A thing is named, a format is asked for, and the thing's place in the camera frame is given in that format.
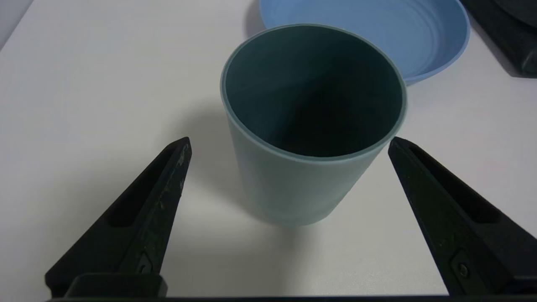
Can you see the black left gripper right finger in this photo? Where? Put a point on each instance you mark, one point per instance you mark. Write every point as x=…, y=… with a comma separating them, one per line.
x=457, y=222

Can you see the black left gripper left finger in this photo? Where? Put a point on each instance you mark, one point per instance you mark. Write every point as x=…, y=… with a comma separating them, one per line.
x=138, y=226

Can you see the blue plate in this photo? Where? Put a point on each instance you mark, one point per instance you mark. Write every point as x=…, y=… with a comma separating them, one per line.
x=390, y=33

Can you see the teal green cup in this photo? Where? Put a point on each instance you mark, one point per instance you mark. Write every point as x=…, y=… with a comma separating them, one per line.
x=302, y=167

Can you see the black glasses case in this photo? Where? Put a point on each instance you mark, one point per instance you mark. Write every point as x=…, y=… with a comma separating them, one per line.
x=509, y=37

